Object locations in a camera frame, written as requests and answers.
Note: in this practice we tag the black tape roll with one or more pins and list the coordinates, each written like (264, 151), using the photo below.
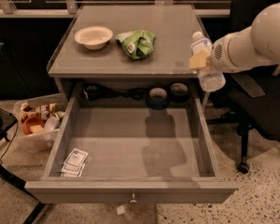
(179, 93)

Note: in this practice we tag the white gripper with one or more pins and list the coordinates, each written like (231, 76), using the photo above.
(224, 57)

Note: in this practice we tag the white paper packets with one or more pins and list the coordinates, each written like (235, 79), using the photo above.
(74, 164)

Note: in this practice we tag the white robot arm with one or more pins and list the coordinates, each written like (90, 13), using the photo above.
(256, 45)

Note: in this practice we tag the green chip bag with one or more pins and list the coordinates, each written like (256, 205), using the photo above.
(137, 44)

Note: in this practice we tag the clear plastic water bottle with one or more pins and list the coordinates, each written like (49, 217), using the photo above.
(210, 79)

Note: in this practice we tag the dark blue tape roll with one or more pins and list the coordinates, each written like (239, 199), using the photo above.
(157, 98)

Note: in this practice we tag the clear plastic storage bin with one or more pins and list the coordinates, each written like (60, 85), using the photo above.
(50, 109)

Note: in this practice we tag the black office chair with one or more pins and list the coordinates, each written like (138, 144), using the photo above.
(253, 96)

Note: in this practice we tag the grey cabinet with top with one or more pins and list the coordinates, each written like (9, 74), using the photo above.
(173, 27)

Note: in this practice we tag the open grey top drawer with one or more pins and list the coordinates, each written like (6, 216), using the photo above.
(136, 155)

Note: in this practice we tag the white bowl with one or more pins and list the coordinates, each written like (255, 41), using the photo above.
(93, 37)

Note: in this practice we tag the orange bowl in bin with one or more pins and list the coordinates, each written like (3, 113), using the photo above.
(33, 124)

